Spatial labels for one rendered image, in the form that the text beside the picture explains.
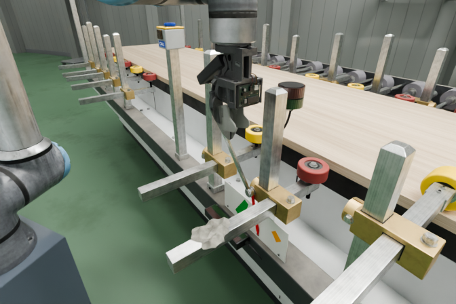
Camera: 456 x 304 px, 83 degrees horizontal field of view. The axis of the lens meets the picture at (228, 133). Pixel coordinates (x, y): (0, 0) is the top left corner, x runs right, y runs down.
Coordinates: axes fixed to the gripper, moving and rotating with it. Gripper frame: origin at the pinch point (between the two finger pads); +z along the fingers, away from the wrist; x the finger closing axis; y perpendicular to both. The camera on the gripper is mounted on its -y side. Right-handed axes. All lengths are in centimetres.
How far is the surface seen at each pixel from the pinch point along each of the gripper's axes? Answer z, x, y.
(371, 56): 46, 424, -174
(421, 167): 12, 43, 27
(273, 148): 2.6, 6.6, 8.4
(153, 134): 30, 6, -74
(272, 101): -8.5, 6.1, 7.6
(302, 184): 15.7, 16.3, 10.8
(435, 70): 0, 115, 4
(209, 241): 14.4, -13.9, 12.8
